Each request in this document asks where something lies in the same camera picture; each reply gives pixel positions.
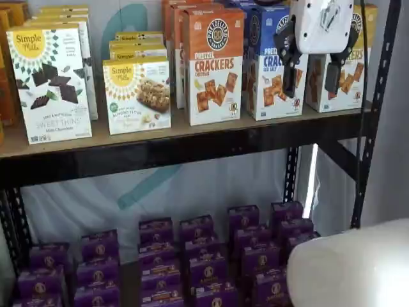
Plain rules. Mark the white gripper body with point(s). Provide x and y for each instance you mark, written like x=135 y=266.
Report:
x=319 y=28

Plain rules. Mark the orange snack box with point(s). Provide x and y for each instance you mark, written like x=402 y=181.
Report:
x=2 y=134
x=8 y=80
x=14 y=9

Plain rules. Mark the purple snack box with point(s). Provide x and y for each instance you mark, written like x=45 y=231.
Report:
x=48 y=254
x=295 y=230
x=260 y=260
x=163 y=295
x=250 y=238
x=286 y=213
x=156 y=254
x=201 y=249
x=159 y=273
x=207 y=272
x=155 y=230
x=300 y=244
x=40 y=281
x=270 y=291
x=196 y=227
x=36 y=302
x=243 y=217
x=99 y=244
x=97 y=273
x=214 y=295
x=96 y=297

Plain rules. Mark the yellow white pretzel crackers box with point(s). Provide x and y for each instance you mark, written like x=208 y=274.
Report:
x=348 y=96

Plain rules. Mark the black metal shelf rack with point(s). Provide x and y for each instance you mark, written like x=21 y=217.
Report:
x=191 y=153

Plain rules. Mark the white backdrop sheet teal print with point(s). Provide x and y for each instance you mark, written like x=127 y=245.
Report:
x=96 y=198

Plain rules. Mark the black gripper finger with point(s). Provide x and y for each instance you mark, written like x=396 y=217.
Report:
x=289 y=80
x=332 y=76

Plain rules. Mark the orange pretzel crackers box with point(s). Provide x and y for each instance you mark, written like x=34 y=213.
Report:
x=214 y=70
x=167 y=32
x=179 y=64

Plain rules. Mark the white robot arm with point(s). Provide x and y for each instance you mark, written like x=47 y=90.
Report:
x=351 y=272

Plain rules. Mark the blue pretzel crackers box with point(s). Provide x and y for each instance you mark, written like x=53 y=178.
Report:
x=274 y=105
x=236 y=4

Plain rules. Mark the white almond flour bars box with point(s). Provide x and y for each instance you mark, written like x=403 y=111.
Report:
x=137 y=49
x=137 y=36
x=137 y=102

